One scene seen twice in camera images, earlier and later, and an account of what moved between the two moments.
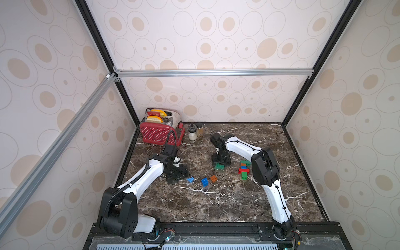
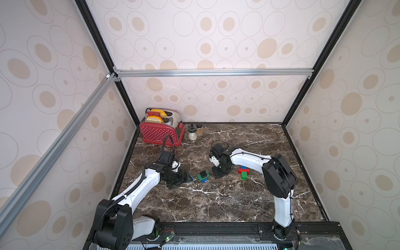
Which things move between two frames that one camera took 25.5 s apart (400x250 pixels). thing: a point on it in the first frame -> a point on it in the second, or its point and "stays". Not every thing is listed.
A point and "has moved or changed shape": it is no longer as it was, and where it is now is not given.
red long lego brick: [240, 170] stays
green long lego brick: [218, 166] has moved or changed shape
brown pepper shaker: [200, 132] stays
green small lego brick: [244, 175] stays
